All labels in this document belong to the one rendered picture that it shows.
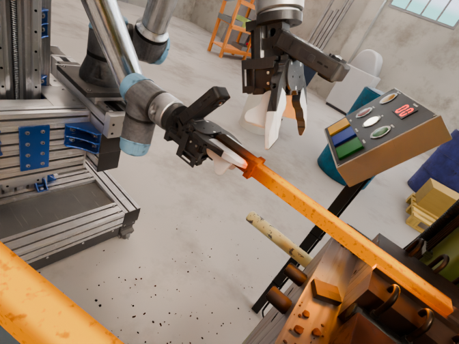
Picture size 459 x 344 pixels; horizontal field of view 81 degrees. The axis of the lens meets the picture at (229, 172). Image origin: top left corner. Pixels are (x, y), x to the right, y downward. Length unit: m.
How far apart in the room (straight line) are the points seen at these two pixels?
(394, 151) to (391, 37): 7.13
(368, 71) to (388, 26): 1.34
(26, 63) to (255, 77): 0.84
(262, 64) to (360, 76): 6.62
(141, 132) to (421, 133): 0.71
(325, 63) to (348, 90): 6.68
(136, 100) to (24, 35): 0.54
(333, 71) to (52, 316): 0.40
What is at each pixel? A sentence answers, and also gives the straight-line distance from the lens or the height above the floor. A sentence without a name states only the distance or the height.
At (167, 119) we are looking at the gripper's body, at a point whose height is 0.99.
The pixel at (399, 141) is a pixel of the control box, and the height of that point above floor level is 1.10.
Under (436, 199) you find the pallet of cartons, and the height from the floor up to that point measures 0.29.
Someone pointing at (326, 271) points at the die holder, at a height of 0.91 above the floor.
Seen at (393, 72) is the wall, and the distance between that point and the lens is 7.84.
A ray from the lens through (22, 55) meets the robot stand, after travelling 1.16.
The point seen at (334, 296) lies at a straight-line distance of 0.51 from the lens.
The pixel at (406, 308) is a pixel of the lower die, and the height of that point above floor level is 0.99.
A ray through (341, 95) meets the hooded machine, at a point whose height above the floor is 0.34.
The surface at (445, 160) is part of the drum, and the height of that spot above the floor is 0.58.
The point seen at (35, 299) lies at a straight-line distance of 0.24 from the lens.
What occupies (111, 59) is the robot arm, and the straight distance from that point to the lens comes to 0.78.
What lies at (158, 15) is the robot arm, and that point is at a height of 1.11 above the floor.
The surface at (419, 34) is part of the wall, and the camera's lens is 7.88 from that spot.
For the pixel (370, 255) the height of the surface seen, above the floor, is 1.00.
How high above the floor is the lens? 1.24
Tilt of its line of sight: 31 degrees down
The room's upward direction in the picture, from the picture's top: 25 degrees clockwise
